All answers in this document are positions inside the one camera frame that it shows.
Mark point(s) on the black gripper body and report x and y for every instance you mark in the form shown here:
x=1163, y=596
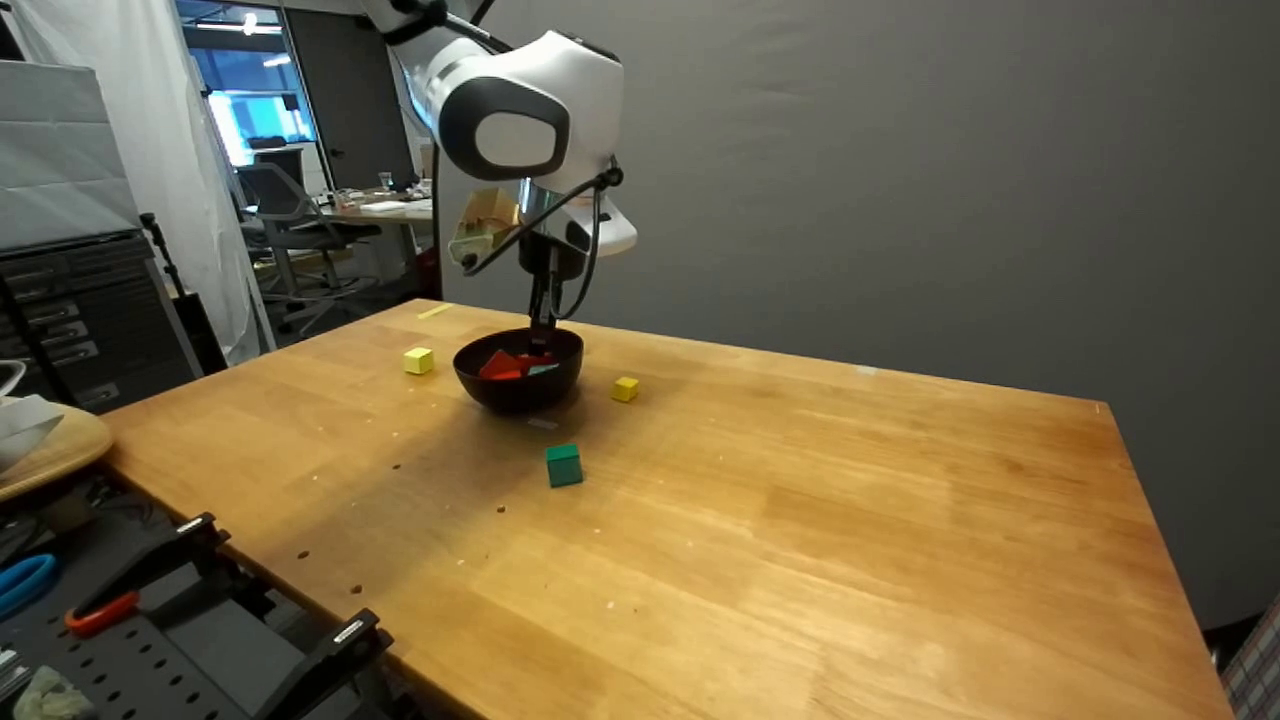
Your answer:
x=550, y=262

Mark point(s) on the red hexagonal block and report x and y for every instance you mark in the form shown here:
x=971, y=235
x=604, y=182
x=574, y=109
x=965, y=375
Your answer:
x=507, y=367

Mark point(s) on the green cube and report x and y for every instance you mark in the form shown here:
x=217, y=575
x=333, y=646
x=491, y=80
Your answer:
x=562, y=463

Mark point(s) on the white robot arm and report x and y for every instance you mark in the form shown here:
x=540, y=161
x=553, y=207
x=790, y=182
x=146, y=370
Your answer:
x=540, y=115

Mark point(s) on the black bowl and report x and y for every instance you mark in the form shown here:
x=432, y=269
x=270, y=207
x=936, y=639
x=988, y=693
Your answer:
x=550, y=377

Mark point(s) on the yellow cube right of bowl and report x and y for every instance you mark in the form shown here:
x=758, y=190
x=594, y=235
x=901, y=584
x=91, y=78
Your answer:
x=626, y=388

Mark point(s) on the yellow-green cube left of bowl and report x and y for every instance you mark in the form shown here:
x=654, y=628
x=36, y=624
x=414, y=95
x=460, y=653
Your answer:
x=417, y=361

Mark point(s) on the office chair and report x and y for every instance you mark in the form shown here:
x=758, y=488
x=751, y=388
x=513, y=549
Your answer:
x=299, y=243

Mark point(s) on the orange black clamp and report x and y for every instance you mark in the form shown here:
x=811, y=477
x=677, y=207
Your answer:
x=120, y=592

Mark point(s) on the black drawer cabinet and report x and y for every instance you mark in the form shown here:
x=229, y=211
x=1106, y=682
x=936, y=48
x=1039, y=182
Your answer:
x=91, y=316

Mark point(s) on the black pegboard panel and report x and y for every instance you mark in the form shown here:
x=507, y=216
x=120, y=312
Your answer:
x=207, y=641

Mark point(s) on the white crumpled object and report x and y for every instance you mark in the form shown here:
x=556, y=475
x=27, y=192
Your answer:
x=53, y=698

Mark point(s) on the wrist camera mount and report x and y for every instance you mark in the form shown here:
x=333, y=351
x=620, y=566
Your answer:
x=503, y=224

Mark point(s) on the blue scissors handle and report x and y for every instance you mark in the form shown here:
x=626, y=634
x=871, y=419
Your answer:
x=27, y=580

